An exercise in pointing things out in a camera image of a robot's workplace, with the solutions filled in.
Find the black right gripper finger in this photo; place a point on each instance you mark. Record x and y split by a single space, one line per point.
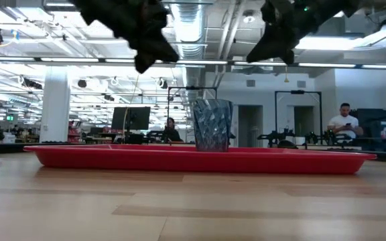
268 48
291 50

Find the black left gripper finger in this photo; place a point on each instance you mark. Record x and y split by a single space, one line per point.
142 58
164 52

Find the blue faceted cup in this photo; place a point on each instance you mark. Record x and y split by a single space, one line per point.
212 125

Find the black background robot arm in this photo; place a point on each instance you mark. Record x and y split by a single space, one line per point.
327 137
275 136

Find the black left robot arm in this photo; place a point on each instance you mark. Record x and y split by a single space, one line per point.
82 10

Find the red plastic tray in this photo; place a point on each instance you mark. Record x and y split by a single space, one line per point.
196 162

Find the black monitor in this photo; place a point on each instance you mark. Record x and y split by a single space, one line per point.
131 118

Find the white pillar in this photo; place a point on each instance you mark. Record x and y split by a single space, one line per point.
55 103

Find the red bin rack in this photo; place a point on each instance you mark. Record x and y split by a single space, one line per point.
74 132

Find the black cabinet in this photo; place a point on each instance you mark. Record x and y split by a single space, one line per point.
369 122

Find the green exit sign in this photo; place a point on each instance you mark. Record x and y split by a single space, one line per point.
10 118

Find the silver ventilation duct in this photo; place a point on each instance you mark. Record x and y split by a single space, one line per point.
189 26

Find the black gantry frame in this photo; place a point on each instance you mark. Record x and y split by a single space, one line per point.
193 88
298 92

